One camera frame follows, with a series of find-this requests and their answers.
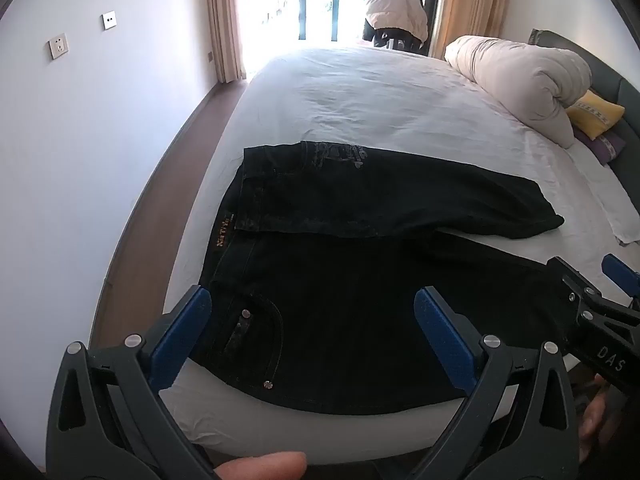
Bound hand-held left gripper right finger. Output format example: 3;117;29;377
414;286;581;480

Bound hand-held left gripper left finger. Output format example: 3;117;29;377
47;285;221;480

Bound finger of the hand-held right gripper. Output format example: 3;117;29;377
546;256;608;322
601;253;640;307

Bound black denim pants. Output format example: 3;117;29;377
192;141;581;417

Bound person's right hand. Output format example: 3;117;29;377
580;374;626;461

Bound person's left hand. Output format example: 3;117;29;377
214;451;308;480

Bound purple pillow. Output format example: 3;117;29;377
572;127;627;166

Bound yellow pillow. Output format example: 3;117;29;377
565;91;627;141

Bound grey upholstered headboard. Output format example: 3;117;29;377
529;29;640;241

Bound rolled cream duvet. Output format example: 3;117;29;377
444;35;593;150

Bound bed with white sheet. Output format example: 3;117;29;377
162;46;640;461

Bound beige curtain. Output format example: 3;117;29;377
430;0;511;58
204;0;248;83

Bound black chair under jacket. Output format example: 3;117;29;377
361;20;431;56

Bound glass balcony door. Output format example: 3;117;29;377
239;0;443;73

